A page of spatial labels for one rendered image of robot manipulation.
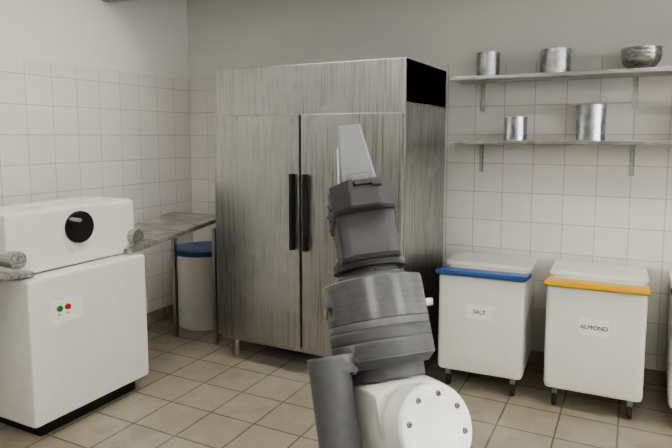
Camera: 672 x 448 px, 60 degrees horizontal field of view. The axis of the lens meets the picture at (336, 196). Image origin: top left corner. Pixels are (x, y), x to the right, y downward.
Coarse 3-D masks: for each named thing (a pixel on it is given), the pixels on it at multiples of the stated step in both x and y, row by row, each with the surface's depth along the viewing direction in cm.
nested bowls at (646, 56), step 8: (624, 48) 345; (632, 48) 341; (640, 48) 338; (648, 48) 337; (656, 48) 337; (624, 56) 346; (632, 56) 341; (640, 56) 338; (648, 56) 337; (656, 56) 338; (624, 64) 349; (632, 64) 343; (640, 64) 340; (648, 64) 340; (656, 64) 342
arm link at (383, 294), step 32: (352, 192) 48; (384, 192) 48; (352, 224) 49; (384, 224) 49; (352, 256) 48; (384, 256) 49; (352, 288) 48; (384, 288) 47; (416, 288) 49; (352, 320) 47; (384, 320) 46; (416, 320) 48
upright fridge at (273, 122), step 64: (320, 64) 366; (384, 64) 347; (256, 128) 387; (320, 128) 365; (384, 128) 345; (256, 192) 392; (320, 192) 369; (256, 256) 396; (320, 256) 373; (256, 320) 401; (320, 320) 378
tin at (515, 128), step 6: (504, 120) 385; (510, 120) 379; (516, 120) 377; (522, 120) 377; (504, 126) 385; (510, 126) 379; (516, 126) 377; (522, 126) 377; (504, 132) 385; (510, 132) 379; (516, 132) 378; (522, 132) 378; (504, 138) 385; (510, 138) 380; (516, 138) 378; (522, 138) 378
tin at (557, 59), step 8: (552, 48) 361; (560, 48) 360; (568, 48) 361; (544, 56) 366; (552, 56) 362; (560, 56) 360; (568, 56) 362; (544, 64) 367; (552, 64) 362; (560, 64) 361; (568, 64) 363
